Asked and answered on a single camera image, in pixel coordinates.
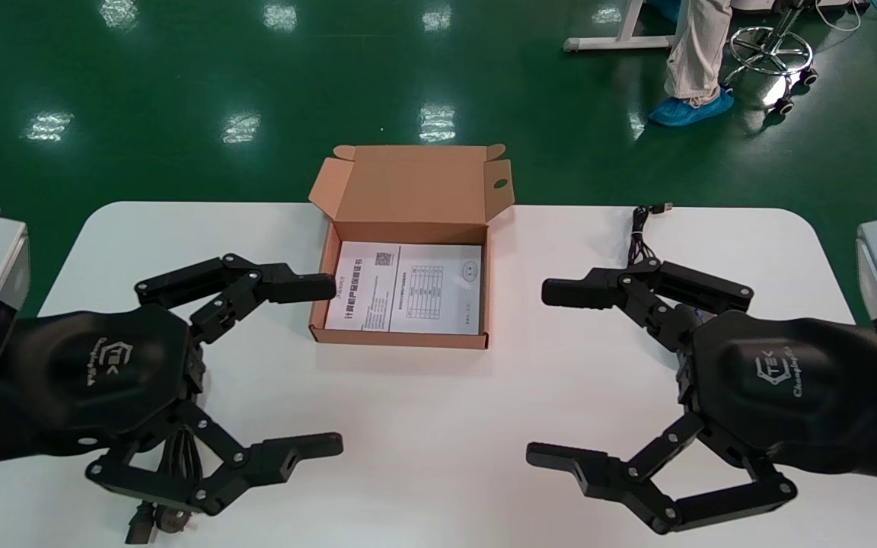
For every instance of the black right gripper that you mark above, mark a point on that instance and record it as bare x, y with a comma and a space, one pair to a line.
781, 380

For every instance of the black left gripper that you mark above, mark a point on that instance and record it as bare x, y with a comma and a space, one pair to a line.
96, 373

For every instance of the open brown cardboard box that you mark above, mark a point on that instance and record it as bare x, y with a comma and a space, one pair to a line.
408, 190

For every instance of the white printed paper sheet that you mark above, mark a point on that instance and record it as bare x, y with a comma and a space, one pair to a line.
377, 297

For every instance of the person leg beige trousers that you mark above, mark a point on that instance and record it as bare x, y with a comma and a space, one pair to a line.
693, 53

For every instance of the chrome stool base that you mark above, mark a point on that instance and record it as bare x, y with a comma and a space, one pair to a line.
770, 57

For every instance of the white desk leg frame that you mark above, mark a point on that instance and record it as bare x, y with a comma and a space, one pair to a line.
621, 42

